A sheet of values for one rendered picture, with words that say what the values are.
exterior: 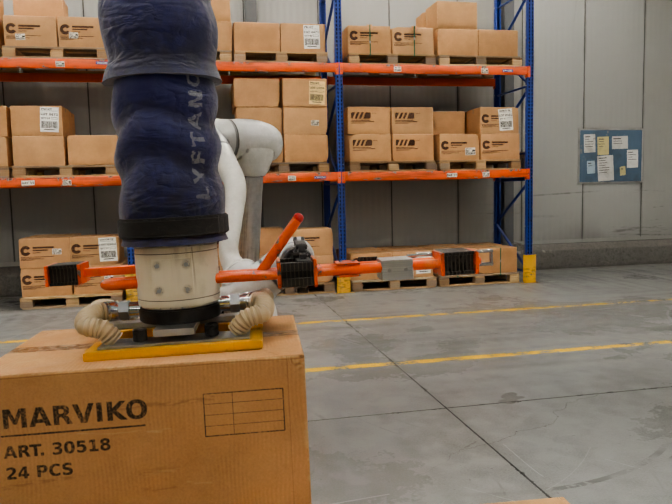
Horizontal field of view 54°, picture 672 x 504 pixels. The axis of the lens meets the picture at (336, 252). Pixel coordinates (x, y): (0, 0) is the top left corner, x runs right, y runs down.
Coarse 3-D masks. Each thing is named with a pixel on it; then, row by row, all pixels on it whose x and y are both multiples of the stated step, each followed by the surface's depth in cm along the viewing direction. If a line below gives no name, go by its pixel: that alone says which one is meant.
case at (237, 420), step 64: (0, 384) 117; (64, 384) 119; (128, 384) 120; (192, 384) 121; (256, 384) 123; (0, 448) 118; (64, 448) 120; (128, 448) 121; (192, 448) 122; (256, 448) 124
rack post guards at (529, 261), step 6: (528, 258) 925; (534, 258) 926; (528, 264) 925; (534, 264) 927; (528, 270) 926; (534, 270) 928; (126, 276) 814; (528, 276) 927; (534, 276) 929; (342, 282) 872; (348, 282) 874; (522, 282) 931; (528, 282) 928; (534, 282) 930; (342, 288) 873; (348, 288) 874; (126, 294) 818; (132, 294) 818; (132, 300) 818
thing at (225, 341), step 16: (144, 336) 129; (176, 336) 132; (192, 336) 132; (208, 336) 130; (224, 336) 130; (240, 336) 129; (256, 336) 131; (96, 352) 125; (112, 352) 125; (128, 352) 125; (144, 352) 125; (160, 352) 126; (176, 352) 126; (192, 352) 126; (208, 352) 127
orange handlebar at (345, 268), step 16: (96, 272) 161; (112, 272) 162; (128, 272) 162; (224, 272) 141; (240, 272) 138; (256, 272) 138; (272, 272) 138; (320, 272) 139; (336, 272) 140; (352, 272) 140; (368, 272) 141; (112, 288) 135; (128, 288) 136
